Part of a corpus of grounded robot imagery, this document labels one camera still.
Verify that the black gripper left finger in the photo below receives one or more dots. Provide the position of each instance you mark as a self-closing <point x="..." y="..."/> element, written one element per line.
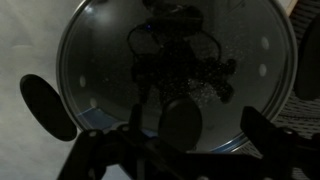
<point x="94" y="151"/>

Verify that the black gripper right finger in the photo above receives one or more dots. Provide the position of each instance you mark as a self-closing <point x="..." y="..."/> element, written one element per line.
<point x="282" y="148"/>

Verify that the glass pot lid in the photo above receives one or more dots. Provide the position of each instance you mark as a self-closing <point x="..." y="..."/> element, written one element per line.
<point x="192" y="65"/>

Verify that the black cooking pot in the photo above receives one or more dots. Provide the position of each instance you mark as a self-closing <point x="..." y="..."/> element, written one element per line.
<point x="181" y="118"/>

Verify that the grey coffee table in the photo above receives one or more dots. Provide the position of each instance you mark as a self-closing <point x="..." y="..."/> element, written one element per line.
<point x="167" y="89"/>

